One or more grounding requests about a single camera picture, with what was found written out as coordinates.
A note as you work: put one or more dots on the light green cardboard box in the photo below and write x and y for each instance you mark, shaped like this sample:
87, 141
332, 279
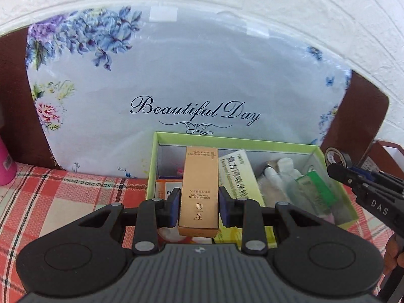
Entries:
236, 142

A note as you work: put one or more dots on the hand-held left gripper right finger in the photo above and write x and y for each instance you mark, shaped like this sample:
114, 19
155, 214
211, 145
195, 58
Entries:
225, 208

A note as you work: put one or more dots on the yellow-green medicine box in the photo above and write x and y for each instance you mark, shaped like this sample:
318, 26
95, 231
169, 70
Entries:
240, 170

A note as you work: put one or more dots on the brown wooden headboard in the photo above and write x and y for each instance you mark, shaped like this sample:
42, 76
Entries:
15, 101

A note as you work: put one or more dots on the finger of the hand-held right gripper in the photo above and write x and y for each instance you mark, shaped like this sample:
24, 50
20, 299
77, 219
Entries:
385, 181
345, 175

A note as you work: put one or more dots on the plaid bed sheet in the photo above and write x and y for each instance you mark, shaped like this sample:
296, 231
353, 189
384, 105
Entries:
63, 192

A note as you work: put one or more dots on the floral plastic-wrapped cushion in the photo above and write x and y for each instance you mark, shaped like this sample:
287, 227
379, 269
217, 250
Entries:
189, 69

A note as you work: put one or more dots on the person's right hand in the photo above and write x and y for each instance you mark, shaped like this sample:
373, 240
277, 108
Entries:
394, 252

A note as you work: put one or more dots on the black tape roll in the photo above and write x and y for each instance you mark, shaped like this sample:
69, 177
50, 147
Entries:
348, 159

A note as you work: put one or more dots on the pink thermos bottle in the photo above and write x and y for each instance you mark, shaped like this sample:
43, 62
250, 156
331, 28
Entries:
5, 164

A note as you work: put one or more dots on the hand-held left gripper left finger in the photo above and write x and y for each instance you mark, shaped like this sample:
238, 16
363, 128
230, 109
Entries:
174, 208

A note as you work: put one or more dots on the white orange medicine box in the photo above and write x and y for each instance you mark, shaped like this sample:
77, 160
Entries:
164, 192

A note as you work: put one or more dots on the brown cardboard box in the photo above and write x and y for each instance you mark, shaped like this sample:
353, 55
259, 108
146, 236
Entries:
388, 154

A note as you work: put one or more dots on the small green box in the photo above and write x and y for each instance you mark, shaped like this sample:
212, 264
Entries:
318, 192

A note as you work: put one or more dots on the tan gold box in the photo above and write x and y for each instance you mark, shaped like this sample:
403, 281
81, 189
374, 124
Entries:
198, 189

